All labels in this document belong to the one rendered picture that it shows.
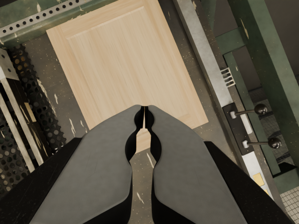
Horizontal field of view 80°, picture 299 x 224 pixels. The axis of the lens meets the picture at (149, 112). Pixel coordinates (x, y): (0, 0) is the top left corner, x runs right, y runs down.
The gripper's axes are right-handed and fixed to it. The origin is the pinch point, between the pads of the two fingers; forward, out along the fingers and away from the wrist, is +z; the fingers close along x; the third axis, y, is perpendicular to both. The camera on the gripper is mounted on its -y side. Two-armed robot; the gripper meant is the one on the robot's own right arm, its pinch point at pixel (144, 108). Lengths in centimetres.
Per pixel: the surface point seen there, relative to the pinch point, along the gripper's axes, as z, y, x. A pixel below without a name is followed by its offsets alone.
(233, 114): 46, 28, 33
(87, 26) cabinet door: 65, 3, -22
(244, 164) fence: 39, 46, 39
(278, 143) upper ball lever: 33, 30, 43
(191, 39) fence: 63, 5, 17
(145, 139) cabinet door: 44, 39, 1
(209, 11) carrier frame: 101, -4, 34
